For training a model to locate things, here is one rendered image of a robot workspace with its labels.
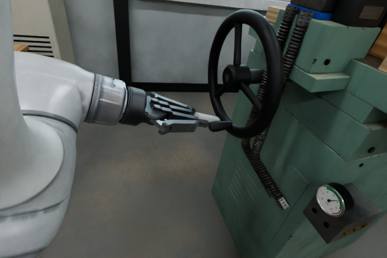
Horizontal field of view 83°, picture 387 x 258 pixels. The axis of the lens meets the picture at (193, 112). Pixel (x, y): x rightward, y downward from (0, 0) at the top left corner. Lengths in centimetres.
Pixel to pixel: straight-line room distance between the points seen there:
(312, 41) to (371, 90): 14
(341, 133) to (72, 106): 52
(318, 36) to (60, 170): 45
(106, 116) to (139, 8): 147
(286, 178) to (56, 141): 59
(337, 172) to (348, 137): 9
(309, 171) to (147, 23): 153
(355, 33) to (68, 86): 50
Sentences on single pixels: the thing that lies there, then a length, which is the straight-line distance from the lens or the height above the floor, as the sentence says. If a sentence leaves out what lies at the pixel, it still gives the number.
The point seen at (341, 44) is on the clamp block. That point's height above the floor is 93.
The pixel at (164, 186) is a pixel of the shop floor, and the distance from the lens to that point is 126.
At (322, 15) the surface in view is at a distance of 50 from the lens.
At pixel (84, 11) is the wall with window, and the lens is 187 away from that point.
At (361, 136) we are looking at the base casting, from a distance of 54.
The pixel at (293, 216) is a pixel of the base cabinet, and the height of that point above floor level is 46.
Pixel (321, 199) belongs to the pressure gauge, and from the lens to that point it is 56.
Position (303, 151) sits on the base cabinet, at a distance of 64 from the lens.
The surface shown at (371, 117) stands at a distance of 55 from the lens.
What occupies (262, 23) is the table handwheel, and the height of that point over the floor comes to 94.
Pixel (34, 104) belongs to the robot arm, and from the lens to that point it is 36.
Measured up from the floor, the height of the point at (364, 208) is 62.
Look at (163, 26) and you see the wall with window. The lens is 184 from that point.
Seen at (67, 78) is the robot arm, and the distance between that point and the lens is 39.
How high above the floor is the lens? 102
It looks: 34 degrees down
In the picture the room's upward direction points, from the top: 8 degrees clockwise
